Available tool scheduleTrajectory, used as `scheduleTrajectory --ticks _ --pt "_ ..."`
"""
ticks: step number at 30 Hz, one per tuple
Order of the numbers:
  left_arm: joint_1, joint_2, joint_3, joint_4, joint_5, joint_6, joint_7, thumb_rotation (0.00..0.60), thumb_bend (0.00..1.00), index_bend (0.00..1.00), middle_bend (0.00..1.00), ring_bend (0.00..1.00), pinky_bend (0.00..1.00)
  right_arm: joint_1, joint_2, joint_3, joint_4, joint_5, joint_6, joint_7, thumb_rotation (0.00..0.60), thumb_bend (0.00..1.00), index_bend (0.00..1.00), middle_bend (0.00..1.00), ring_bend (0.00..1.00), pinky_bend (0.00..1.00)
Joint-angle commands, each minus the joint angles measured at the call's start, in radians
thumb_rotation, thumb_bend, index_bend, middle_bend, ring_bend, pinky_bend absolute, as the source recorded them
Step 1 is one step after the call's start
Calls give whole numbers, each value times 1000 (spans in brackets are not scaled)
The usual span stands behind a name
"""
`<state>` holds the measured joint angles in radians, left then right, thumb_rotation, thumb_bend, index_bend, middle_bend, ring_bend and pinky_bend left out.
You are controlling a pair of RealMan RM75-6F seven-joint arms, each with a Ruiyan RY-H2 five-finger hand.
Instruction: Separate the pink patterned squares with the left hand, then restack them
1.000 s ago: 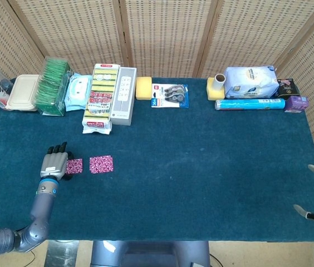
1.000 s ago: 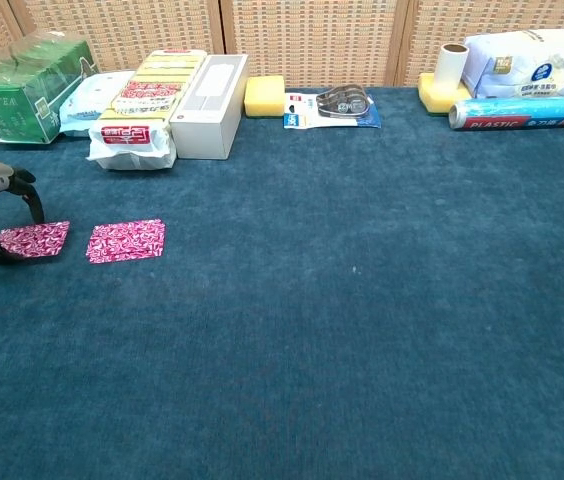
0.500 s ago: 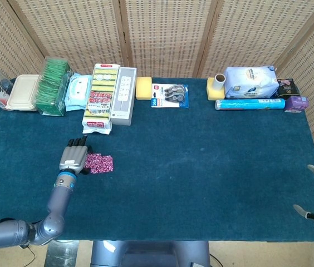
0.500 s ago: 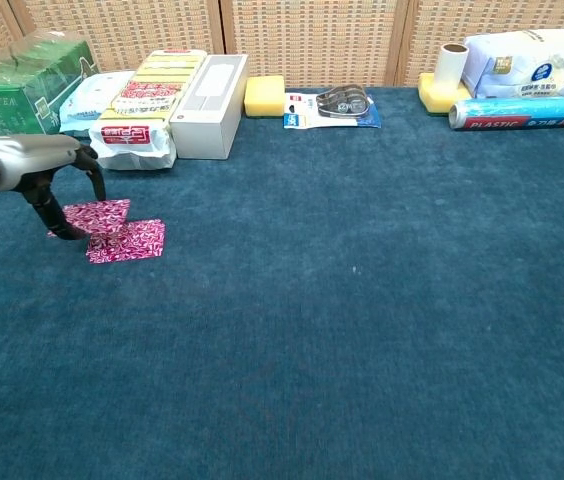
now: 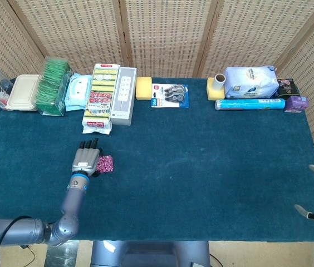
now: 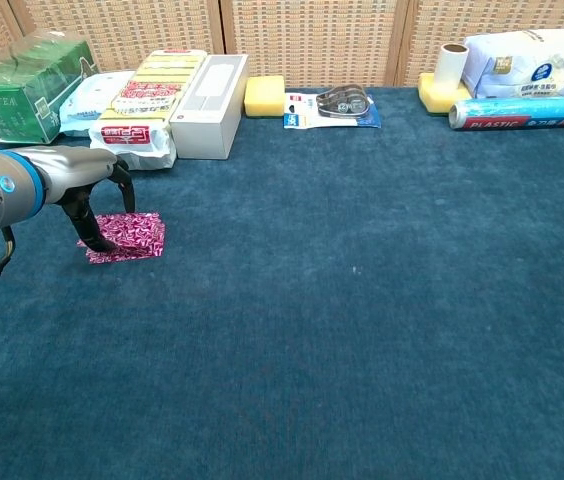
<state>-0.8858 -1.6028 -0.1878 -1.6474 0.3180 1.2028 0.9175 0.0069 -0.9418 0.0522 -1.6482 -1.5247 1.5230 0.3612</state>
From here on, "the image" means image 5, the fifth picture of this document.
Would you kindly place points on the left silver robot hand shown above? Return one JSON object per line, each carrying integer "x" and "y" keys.
{"x": 86, "y": 160}

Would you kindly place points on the pink patterned card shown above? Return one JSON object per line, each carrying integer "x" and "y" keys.
{"x": 106, "y": 163}

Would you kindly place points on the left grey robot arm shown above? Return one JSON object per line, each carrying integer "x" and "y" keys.
{"x": 72, "y": 200}

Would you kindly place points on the yellow scouring sponge multipack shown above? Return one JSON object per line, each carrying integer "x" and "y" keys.
{"x": 100, "y": 103}

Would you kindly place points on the light blue wet wipes pack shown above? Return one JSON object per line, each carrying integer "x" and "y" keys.
{"x": 76, "y": 91}

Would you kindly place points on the white power strip box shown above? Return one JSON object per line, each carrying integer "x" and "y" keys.
{"x": 123, "y": 94}

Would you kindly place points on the clear box green tea bags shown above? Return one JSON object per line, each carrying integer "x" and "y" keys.
{"x": 51, "y": 89}

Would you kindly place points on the teal carpet table mat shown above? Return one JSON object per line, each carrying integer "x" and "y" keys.
{"x": 173, "y": 153}

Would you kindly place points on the beige lidded lunch box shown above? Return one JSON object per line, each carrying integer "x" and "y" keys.
{"x": 23, "y": 93}

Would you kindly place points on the yellow sponge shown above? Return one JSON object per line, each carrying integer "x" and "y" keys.
{"x": 144, "y": 89}
{"x": 212, "y": 93}

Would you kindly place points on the silver metal table leg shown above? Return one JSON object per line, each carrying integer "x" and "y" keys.
{"x": 62, "y": 254}

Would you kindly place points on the correction tape blister pack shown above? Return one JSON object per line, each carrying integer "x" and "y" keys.
{"x": 171, "y": 96}

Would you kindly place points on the small purple box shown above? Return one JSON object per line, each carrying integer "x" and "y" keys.
{"x": 296, "y": 103}

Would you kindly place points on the grey robot torso base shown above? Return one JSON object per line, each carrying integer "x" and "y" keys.
{"x": 151, "y": 254}

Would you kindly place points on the black snack packet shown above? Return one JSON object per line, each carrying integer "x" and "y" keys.
{"x": 286, "y": 89}

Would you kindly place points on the blue plastic wrap roll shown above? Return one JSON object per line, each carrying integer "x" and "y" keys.
{"x": 249, "y": 104}

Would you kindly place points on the woven wooden folding screen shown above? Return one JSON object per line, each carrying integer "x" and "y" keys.
{"x": 168, "y": 36}

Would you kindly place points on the white blue tissue bag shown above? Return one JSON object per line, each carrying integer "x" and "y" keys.
{"x": 251, "y": 80}

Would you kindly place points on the white paper roll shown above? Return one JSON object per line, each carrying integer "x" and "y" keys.
{"x": 219, "y": 82}

